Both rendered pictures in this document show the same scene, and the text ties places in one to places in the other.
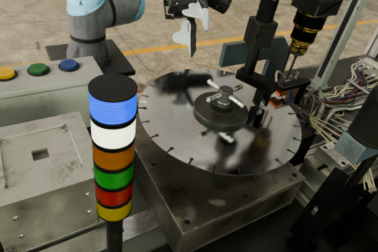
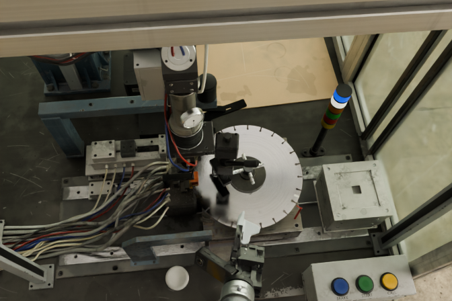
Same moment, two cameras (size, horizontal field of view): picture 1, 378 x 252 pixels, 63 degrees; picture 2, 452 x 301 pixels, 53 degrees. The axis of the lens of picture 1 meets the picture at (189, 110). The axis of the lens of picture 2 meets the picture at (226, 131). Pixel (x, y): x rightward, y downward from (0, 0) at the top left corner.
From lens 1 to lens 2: 1.32 m
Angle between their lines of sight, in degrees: 77
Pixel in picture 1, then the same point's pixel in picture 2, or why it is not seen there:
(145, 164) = not seen: hidden behind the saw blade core
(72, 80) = (337, 263)
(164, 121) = (288, 174)
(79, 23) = not seen: outside the picture
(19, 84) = (377, 265)
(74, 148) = (337, 189)
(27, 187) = (360, 167)
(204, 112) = (261, 170)
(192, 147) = (278, 150)
